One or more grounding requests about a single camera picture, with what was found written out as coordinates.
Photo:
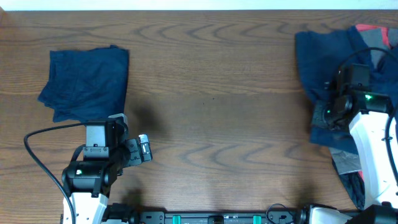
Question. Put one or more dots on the navy blue shorts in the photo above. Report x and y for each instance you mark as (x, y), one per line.
(318, 57)

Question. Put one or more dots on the black garment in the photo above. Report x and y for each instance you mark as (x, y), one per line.
(354, 186)

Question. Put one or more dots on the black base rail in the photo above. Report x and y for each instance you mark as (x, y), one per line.
(277, 213)

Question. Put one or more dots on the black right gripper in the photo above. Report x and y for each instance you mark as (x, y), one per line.
(317, 117)

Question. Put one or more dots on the red garment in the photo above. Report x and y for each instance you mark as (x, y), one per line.
(374, 36)

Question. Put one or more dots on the grey shorts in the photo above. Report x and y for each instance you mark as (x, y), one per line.
(369, 101)

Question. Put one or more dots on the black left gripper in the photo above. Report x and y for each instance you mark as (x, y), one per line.
(135, 156)

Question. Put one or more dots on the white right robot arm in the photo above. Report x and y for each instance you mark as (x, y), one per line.
(368, 118)

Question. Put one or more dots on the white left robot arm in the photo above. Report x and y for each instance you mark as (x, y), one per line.
(88, 182)

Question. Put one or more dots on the folded navy blue garment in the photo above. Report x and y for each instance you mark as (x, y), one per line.
(85, 85)

